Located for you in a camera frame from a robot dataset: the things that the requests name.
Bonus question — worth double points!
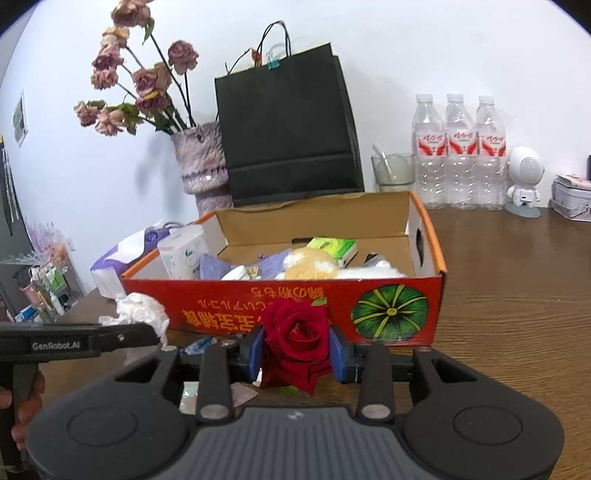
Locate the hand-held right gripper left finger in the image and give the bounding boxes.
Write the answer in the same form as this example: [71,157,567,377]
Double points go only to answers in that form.
[113,325,266,425]

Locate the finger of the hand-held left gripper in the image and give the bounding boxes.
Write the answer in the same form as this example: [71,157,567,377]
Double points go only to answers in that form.
[100,323,161,354]

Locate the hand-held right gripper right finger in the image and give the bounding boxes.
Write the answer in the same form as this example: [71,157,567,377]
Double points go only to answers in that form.
[330,325,478,424]

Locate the white tissue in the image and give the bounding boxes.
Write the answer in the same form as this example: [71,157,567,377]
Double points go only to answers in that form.
[98,293,171,344]

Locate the red rose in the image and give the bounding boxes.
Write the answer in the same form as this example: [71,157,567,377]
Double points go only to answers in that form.
[261,298,334,397]

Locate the red cardboard box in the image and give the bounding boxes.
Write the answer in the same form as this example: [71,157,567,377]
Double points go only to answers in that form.
[121,190,448,347]

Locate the blue wrapper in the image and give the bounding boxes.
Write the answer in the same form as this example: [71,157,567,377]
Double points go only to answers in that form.
[180,337,236,356]

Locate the white wet wipes pack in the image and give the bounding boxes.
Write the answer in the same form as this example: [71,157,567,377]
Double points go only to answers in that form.
[158,226,211,280]

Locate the purple knitted strip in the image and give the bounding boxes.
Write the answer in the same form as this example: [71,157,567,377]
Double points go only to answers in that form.
[198,251,287,280]

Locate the white and yellow plush hamster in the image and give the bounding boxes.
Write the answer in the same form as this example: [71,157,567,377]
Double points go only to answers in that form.
[277,247,407,280]

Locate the green tissue packet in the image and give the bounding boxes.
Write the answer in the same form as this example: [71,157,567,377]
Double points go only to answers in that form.
[307,237,358,268]

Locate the person's left hand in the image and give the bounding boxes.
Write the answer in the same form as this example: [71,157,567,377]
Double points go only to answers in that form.
[11,368,46,452]

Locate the purple and white tissue pack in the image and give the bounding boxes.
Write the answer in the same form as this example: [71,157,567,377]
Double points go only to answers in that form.
[90,226,171,298]

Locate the purple ceramic vase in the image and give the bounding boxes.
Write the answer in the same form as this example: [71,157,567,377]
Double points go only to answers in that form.
[171,122,234,217]

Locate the glass cup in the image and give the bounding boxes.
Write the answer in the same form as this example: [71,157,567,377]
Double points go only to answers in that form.
[372,152,415,193]

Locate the white spoon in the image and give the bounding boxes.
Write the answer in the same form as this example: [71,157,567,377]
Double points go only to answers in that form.
[372,144,398,181]

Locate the black paper bag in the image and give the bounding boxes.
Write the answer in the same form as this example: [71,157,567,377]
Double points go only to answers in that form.
[213,21,365,208]

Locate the dried pink roses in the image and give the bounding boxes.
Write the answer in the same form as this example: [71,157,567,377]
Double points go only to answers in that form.
[74,0,199,137]

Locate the white robot figure speaker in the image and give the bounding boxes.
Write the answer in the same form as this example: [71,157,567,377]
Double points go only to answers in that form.
[504,146,546,219]

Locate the printed tin box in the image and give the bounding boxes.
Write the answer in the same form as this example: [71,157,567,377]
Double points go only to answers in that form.
[549,174,591,223]

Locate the wall picture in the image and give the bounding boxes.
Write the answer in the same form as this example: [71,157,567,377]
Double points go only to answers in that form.
[13,90,28,148]

